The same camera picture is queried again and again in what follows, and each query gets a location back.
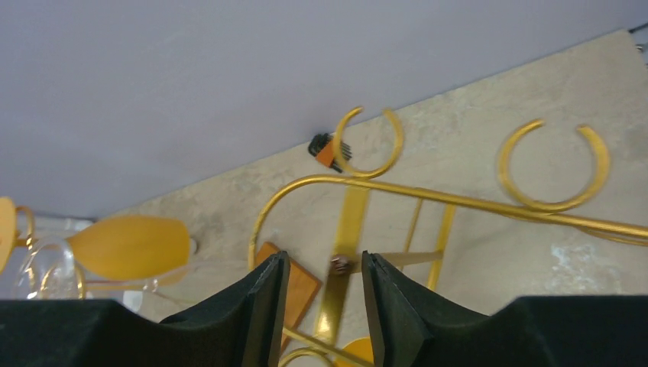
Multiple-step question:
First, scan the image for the yellow plastic goblet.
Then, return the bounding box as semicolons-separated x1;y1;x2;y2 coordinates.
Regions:
1;196;193;281
334;336;374;367

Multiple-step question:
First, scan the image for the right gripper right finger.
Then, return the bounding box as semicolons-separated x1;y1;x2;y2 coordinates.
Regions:
361;252;647;366

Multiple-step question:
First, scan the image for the black orange hex key set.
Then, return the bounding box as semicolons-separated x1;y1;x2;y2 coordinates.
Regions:
307;133;343;173

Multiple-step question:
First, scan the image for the ribbed clear wine glass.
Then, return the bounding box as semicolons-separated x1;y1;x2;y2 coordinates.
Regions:
10;235;199;310

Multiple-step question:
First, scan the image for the gold wall hook rack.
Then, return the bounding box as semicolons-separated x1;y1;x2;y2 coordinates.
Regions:
248;107;647;366

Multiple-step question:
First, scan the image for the yellow plastic goblet back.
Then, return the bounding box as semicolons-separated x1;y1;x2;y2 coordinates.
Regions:
334;336;374;367

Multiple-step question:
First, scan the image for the yellow plastic goblet front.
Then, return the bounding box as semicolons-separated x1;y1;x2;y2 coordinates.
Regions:
1;196;193;281

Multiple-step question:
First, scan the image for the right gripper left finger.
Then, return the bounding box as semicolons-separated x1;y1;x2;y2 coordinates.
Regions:
1;252;290;366

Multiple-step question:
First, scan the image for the gold wire wine glass rack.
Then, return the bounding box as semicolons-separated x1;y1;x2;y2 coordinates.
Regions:
15;205;323;353

